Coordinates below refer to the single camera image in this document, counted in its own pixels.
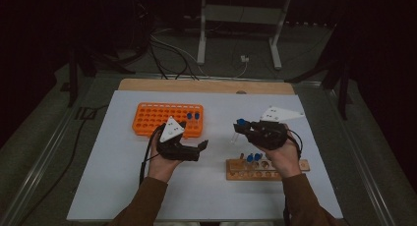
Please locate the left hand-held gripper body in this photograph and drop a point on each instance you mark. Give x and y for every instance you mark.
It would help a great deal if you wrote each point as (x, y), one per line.
(177, 152)

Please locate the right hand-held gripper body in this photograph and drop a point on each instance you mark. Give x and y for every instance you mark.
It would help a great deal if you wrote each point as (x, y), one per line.
(268, 136)

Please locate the blue-capped test tube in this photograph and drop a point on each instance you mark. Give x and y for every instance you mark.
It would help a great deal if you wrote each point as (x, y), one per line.
(196, 116)
(189, 116)
(257, 157)
(250, 158)
(241, 122)

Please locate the orange plastic test tube rack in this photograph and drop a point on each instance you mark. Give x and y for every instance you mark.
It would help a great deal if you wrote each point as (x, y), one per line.
(147, 116)

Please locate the wooden test tube rack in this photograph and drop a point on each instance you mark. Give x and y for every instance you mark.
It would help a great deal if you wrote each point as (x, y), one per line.
(236, 173)

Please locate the person's left hand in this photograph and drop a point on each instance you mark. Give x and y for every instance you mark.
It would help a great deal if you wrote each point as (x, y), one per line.
(162, 168)

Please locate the person's right hand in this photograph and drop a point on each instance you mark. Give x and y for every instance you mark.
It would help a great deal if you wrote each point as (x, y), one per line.
(285, 160)

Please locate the wooden board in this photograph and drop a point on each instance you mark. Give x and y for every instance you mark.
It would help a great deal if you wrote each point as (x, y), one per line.
(196, 86)

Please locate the white table sheet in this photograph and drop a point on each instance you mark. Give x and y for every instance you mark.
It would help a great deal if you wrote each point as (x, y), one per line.
(209, 193)

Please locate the white plug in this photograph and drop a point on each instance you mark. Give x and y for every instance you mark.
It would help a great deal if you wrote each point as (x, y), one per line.
(244, 59)

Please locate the black tripod stand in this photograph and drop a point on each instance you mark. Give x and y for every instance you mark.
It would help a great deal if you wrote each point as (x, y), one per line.
(72, 78)
(342, 91)

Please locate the white metal stand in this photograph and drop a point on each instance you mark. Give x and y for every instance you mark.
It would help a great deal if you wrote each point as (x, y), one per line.
(242, 13)

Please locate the metal frame rail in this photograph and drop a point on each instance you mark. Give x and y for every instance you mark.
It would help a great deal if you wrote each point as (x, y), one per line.
(360, 160)
(213, 78)
(42, 154)

